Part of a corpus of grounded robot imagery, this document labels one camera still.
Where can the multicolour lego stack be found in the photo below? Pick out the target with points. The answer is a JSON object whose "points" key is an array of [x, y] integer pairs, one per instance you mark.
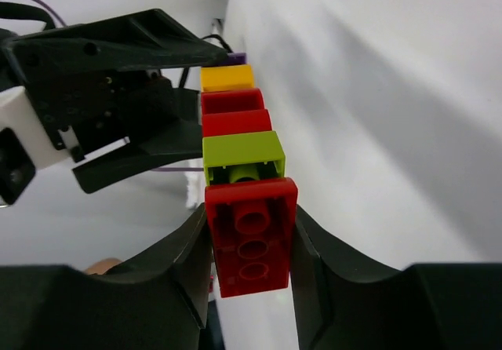
{"points": [[229, 86]]}

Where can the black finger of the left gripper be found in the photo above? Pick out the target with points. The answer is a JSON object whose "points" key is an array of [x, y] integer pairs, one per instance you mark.
{"points": [[133, 42]]}

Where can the green rectangular lego brick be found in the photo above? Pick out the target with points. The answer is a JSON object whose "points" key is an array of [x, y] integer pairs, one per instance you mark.
{"points": [[222, 152]]}

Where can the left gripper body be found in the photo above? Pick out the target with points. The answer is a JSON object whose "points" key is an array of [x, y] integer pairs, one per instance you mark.
{"points": [[103, 106]]}

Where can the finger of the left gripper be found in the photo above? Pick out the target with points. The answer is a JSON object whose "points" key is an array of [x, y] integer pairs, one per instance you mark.
{"points": [[180, 140]]}

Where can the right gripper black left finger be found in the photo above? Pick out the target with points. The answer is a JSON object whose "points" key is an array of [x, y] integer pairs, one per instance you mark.
{"points": [[177, 267]]}

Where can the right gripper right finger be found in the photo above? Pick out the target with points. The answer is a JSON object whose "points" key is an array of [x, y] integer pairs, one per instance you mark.
{"points": [[342, 298]]}

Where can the red half round lego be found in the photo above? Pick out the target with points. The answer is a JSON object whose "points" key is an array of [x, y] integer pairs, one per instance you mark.
{"points": [[236, 122]]}

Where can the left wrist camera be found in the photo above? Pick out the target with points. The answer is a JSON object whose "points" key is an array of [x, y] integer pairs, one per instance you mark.
{"points": [[25, 146]]}

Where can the red lego brick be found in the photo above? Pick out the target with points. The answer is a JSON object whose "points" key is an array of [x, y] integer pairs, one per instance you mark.
{"points": [[251, 225]]}

